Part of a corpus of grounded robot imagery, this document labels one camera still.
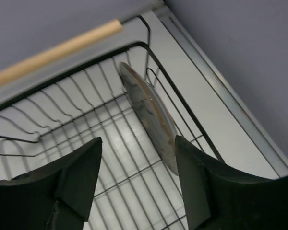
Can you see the black wire dish rack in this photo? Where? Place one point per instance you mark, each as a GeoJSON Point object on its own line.
{"type": "Point", "coordinates": [135, 190]}

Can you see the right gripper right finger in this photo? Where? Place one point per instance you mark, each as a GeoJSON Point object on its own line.
{"type": "Point", "coordinates": [217, 196]}

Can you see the grey marbled plate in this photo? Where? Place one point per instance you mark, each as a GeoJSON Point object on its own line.
{"type": "Point", "coordinates": [152, 113]}

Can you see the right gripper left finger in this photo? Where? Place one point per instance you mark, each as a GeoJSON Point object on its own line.
{"type": "Point", "coordinates": [56, 196]}

